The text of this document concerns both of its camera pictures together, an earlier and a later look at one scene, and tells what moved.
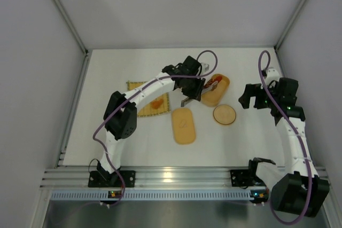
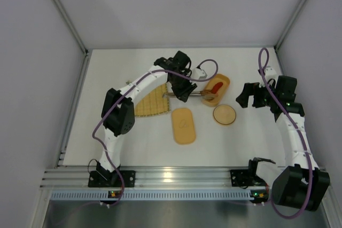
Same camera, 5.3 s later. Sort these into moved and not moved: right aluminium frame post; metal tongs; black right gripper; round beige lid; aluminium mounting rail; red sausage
Moved: red sausage; metal tongs
Not moved: round beige lid; right aluminium frame post; aluminium mounting rail; black right gripper
